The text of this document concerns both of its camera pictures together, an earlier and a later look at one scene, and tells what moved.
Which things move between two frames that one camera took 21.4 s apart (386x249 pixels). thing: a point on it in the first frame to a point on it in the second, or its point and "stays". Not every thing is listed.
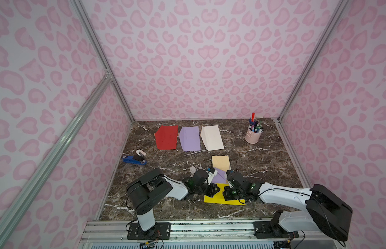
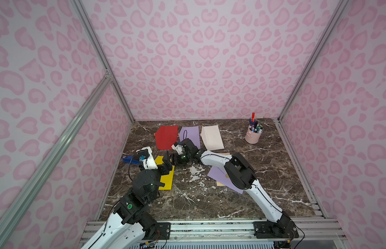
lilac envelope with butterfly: (190, 138) stays
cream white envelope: (211, 137) stays
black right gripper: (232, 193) to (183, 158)
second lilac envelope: (220, 177) stays
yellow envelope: (219, 197) to (167, 179)
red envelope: (166, 137) stays
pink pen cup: (253, 133) stays
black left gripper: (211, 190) to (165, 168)
